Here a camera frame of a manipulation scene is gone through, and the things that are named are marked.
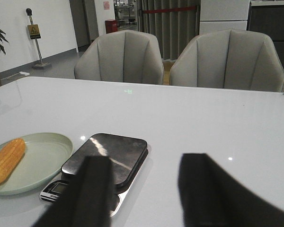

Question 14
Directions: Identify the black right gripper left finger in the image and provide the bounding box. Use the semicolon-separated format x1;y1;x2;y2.
34;156;114;227

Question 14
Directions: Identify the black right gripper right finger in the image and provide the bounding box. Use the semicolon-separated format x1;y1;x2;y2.
178;153;284;227

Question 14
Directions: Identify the orange corn cob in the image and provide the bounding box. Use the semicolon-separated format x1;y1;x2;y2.
0;138;26;184

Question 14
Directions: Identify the digital kitchen scale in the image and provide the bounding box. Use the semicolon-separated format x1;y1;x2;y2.
39;133;149;217

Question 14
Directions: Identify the pale green plate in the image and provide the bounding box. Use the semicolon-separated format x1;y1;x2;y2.
0;132;73;196

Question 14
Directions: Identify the right grey upholstered chair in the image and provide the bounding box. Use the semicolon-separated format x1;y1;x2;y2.
170;29;284;92

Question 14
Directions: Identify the grey upholstered chair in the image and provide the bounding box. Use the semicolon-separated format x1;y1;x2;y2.
74;30;164;85
170;29;284;92

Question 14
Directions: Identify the left grey upholstered chair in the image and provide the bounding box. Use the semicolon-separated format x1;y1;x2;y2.
74;30;164;85

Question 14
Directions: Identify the red trash bin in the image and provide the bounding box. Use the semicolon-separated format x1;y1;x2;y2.
105;19;118;34

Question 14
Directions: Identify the yellow warning sign stand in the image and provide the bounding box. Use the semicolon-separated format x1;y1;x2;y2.
26;8;51;70

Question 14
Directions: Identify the white drawer cabinet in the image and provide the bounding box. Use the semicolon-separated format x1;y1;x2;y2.
199;0;250;35

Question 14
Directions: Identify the dark sideboard counter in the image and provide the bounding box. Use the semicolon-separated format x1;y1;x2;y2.
248;0;284;68

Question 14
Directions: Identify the red barrier belt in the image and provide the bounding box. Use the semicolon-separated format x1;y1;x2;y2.
141;5;197;14

